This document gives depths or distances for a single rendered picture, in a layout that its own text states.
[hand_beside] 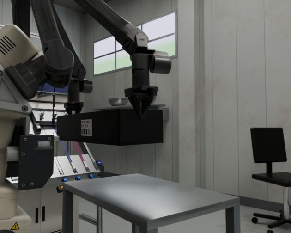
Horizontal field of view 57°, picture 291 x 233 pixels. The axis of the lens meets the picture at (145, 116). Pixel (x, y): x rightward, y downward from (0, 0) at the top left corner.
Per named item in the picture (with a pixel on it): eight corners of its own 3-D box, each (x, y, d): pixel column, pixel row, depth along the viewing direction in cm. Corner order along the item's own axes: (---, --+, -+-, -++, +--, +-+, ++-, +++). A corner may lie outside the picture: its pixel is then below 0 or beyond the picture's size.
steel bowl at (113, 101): (133, 107, 496) (133, 99, 497) (117, 105, 468) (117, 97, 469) (119, 108, 523) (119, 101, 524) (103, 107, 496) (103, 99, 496)
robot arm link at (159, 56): (128, 48, 93) (135, 31, 86) (158, 51, 97) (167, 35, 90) (132, 78, 89) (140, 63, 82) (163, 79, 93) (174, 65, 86)
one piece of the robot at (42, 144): (3, 193, 75) (5, 115, 76) (-10, 178, 97) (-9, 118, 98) (60, 186, 84) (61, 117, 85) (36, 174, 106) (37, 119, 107)
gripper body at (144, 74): (139, 96, 92) (139, 74, 92) (158, 92, 84) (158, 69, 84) (123, 95, 88) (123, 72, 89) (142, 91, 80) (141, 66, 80)
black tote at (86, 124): (56, 139, 126) (56, 116, 127) (90, 138, 136) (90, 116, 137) (119, 145, 80) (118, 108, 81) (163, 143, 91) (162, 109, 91)
